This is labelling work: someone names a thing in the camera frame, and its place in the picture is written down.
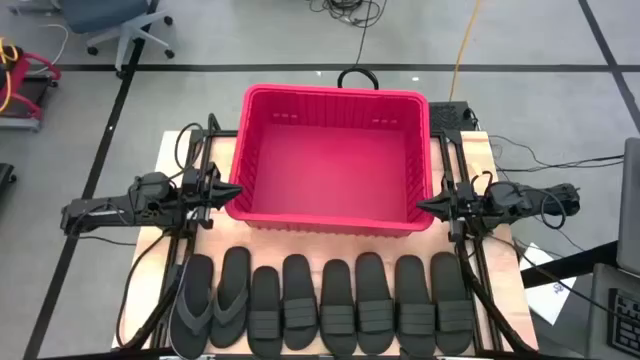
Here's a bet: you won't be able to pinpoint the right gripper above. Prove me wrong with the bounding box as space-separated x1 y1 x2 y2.
416 172 484 244

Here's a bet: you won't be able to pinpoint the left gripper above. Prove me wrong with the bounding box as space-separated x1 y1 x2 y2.
180 160 245 231

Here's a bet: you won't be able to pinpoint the black flip-flop white edge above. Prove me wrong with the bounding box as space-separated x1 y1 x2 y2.
168 253 215 360

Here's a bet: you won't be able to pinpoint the small black slide sandal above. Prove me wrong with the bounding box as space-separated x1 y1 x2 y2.
246 265 285 359

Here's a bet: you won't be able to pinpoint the red plastic bin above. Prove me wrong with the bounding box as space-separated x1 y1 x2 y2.
224 83 435 237

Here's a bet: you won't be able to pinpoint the black power box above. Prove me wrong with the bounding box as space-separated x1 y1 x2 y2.
428 101 477 134

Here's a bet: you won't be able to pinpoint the white paper sheet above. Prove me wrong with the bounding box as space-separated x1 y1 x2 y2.
519 242 579 326

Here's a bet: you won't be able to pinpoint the black desk beam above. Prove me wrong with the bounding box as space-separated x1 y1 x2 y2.
519 239 620 290

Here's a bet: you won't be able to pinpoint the grey desk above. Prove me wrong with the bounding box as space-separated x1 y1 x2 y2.
584 262 640 360

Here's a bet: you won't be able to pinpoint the grey monitor panel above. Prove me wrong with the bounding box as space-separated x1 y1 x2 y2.
615 137 640 276

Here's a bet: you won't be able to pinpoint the black keyboard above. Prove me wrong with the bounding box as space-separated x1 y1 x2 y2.
606 287 640 359

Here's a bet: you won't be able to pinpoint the blue office chair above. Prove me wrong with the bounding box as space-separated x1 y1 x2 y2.
58 0 176 79

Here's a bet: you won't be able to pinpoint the red wheeled cart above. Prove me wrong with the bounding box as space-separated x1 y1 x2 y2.
0 37 63 133

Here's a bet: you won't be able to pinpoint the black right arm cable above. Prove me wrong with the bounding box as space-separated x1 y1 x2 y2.
537 187 570 231

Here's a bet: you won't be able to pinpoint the black base cable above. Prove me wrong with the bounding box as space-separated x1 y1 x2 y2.
115 232 171 350

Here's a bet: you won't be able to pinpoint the black coiled cable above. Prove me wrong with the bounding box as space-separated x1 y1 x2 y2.
336 67 380 91

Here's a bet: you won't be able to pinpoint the yellow floor cable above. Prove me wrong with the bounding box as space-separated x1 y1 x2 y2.
448 0 483 102

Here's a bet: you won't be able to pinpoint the white floor cable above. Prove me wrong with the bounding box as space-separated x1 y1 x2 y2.
29 22 70 76

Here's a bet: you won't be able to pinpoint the black tangled floor cables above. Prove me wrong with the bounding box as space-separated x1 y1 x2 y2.
306 0 389 69

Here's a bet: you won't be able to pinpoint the yellow hose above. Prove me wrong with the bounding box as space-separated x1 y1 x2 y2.
0 38 20 114

